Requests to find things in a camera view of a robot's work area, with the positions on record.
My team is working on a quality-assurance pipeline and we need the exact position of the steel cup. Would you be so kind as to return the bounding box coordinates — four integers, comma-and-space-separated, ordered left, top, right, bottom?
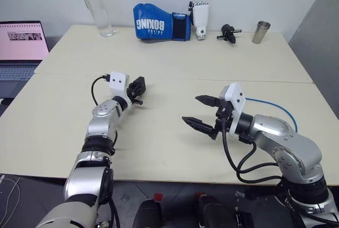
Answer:
251, 21, 272, 45

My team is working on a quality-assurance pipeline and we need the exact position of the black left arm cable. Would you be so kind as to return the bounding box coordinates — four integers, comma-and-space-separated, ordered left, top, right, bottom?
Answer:
91, 74, 112, 106

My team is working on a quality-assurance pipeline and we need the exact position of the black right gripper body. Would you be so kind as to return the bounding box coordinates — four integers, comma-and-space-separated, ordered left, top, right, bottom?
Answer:
210, 98, 236, 141

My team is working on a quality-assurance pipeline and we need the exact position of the dark rounded shape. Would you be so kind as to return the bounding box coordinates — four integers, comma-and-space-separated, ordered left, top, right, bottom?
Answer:
195, 193, 255, 228
132, 198, 163, 228

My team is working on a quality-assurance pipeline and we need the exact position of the open grey laptop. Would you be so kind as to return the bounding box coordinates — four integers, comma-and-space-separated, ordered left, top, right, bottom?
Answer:
0, 21, 51, 99

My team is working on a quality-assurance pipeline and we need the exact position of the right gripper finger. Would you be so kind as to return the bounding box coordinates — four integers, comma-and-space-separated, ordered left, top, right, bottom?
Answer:
195, 95, 221, 108
182, 116, 217, 136

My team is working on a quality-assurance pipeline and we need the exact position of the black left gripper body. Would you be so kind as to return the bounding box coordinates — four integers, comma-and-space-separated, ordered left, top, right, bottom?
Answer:
126, 81, 138, 102

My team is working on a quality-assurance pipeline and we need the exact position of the clear bottle with green lid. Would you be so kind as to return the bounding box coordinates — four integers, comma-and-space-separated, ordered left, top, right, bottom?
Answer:
76, 0, 117, 38

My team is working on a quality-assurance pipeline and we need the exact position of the thin white cable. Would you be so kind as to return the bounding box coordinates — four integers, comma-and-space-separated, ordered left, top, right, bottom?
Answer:
0, 174, 22, 228

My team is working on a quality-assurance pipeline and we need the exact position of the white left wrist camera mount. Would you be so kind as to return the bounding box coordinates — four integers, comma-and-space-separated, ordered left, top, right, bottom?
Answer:
109, 71, 132, 106

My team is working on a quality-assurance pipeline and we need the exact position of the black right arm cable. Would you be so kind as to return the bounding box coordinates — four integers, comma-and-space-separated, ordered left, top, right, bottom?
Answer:
221, 111, 286, 185

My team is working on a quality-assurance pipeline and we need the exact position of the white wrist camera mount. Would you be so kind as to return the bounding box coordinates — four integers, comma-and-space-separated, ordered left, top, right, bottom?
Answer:
109, 71, 132, 106
219, 82, 248, 135

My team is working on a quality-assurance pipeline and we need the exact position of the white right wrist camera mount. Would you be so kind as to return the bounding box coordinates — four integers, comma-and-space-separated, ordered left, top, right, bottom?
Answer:
219, 82, 248, 135

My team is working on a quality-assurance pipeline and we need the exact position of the white robotic hand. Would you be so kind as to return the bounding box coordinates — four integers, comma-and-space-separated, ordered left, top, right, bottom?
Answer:
188, 0, 211, 41

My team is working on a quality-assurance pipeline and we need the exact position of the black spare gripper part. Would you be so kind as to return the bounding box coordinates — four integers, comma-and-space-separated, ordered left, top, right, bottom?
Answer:
216, 23, 243, 45

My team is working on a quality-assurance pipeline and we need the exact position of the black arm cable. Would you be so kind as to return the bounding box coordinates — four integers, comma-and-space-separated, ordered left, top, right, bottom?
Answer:
91, 74, 112, 106
221, 111, 286, 185

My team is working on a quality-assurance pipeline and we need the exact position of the blue boxing glove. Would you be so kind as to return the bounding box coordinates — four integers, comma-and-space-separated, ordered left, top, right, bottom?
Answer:
132, 2, 192, 41

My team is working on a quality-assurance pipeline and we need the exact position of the blue Ethernet cable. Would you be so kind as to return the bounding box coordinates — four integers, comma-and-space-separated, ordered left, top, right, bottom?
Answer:
245, 97, 299, 134

